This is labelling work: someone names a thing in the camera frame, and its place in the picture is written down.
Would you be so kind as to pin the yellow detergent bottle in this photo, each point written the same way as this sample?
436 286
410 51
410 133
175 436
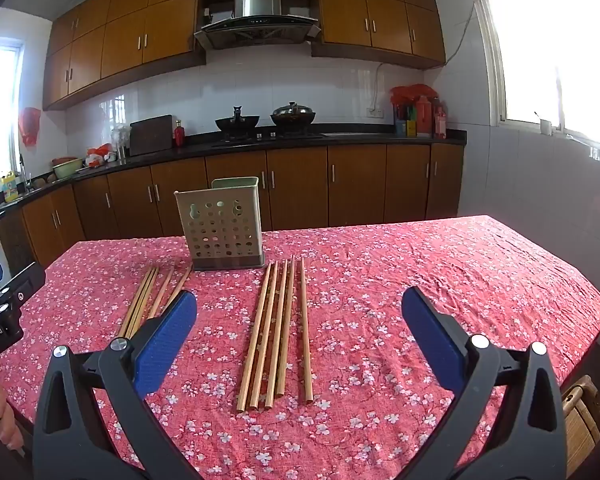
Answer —
10 189

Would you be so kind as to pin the sink faucet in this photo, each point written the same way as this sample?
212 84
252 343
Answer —
24 172

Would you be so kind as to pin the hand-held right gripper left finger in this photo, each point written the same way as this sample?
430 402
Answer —
167 330

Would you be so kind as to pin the red plastic bag on hook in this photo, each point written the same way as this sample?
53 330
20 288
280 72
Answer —
30 127

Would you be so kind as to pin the beige perforated utensil holder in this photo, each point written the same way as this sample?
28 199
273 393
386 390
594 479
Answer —
220 230

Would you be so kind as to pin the wall outlet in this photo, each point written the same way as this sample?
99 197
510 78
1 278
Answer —
375 111

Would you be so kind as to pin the red floral tablecloth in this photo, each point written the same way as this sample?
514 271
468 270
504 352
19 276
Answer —
380 285

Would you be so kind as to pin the black wok with lid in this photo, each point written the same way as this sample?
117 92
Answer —
292 116

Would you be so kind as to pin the red jug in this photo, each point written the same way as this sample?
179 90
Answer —
423 117

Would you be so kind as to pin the bamboo chair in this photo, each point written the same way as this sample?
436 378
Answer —
580 425

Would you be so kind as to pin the small red bottle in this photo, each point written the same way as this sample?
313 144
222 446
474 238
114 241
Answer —
180 135

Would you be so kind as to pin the person's left hand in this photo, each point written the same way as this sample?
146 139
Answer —
2 410

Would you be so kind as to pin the dark wooden cutting board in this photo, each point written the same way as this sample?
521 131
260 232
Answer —
151 135

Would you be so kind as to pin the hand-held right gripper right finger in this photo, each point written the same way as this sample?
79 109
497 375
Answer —
430 330

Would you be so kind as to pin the red and white plastic bag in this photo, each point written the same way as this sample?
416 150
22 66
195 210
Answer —
100 155

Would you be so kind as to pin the green basin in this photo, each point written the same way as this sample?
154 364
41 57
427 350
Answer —
67 169

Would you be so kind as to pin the steel range hood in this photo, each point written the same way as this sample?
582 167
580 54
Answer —
255 0

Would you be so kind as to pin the pink bottle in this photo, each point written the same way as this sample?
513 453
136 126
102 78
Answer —
440 124

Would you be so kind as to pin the gas stove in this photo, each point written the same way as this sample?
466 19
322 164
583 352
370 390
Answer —
267 136

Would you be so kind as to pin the large bright window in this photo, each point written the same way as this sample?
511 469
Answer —
550 45

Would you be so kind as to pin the white cup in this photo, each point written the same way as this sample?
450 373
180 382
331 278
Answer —
546 127

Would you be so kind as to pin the colourful condiment box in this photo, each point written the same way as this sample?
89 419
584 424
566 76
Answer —
405 122

